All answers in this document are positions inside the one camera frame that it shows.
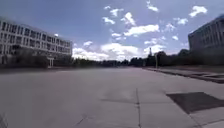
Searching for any pale building with dark windows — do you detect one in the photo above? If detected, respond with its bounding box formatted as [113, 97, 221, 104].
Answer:
[0, 16, 74, 66]

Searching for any raised kerbed strip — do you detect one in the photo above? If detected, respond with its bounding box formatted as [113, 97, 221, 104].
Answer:
[143, 65, 224, 85]

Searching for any grey paved plaza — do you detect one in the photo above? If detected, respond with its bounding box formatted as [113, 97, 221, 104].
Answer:
[0, 66, 224, 128]

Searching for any row of trees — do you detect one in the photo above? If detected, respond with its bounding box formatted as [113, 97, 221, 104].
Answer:
[0, 46, 224, 70]

